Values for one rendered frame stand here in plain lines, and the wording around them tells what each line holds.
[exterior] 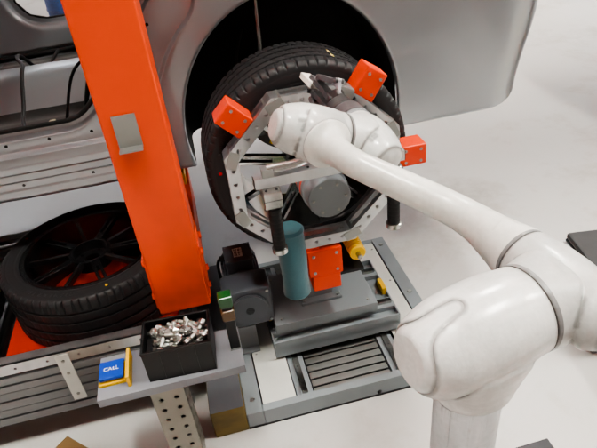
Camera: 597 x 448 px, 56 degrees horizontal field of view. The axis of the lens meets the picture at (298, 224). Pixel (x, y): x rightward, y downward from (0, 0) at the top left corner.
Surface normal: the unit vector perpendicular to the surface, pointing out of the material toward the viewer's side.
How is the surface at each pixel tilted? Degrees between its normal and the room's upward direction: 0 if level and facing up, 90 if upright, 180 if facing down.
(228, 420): 90
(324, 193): 90
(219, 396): 0
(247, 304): 90
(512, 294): 20
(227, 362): 0
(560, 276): 13
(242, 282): 0
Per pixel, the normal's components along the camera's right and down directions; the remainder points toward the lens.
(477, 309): -0.04, -0.64
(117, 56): 0.22, 0.53
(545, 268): 0.03, -0.87
